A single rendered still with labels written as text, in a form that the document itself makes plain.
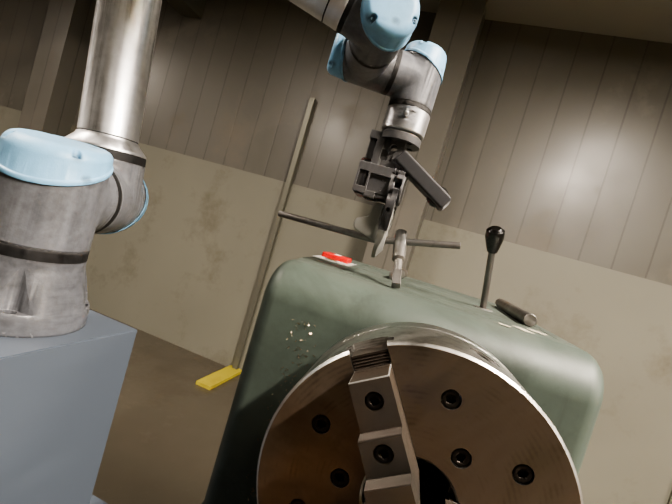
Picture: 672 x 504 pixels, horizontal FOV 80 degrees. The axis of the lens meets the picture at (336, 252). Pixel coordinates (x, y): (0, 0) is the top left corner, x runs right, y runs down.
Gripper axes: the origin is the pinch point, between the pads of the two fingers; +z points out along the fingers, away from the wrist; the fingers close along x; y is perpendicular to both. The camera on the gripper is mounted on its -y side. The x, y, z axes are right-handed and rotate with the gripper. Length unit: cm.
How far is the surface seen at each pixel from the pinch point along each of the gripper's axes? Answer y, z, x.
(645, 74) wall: -115, -158, -222
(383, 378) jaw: -6.3, 10.3, 33.9
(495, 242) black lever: -18.2, -7.1, -1.6
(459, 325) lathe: -14.5, 6.4, 12.4
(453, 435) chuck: -14.2, 14.4, 29.9
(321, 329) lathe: 3.4, 12.8, 14.4
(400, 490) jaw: -10.0, 16.9, 38.0
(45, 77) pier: 352, -60, -234
